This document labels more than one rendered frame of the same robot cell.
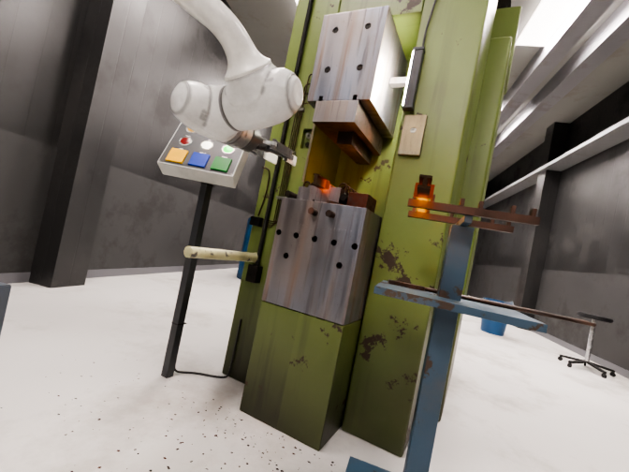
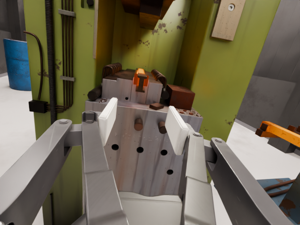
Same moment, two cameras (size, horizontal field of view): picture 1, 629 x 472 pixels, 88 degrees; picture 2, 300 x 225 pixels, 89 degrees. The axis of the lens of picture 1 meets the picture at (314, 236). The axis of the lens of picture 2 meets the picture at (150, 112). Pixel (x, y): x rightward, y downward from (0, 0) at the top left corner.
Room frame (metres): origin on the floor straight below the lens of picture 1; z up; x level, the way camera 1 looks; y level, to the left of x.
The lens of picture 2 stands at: (0.92, 0.24, 1.07)
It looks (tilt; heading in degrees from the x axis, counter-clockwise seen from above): 19 degrees down; 326
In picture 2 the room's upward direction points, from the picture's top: 10 degrees clockwise
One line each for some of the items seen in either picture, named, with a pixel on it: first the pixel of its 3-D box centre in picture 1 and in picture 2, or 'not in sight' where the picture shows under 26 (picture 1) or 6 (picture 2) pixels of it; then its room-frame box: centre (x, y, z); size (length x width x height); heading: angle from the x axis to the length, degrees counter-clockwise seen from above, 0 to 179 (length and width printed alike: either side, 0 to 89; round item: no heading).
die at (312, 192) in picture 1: (336, 203); (134, 81); (1.57, -0.07, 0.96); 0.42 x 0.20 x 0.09; 153
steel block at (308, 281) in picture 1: (337, 259); (138, 131); (1.55, -0.13, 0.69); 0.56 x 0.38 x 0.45; 153
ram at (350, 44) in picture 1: (369, 81); not in sight; (1.55, -0.11, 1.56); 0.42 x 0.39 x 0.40; 153
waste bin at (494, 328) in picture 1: (496, 316); not in sight; (4.73, -2.80, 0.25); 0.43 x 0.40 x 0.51; 75
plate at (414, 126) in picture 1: (412, 135); (228, 14); (1.36, -0.32, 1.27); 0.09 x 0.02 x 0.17; 63
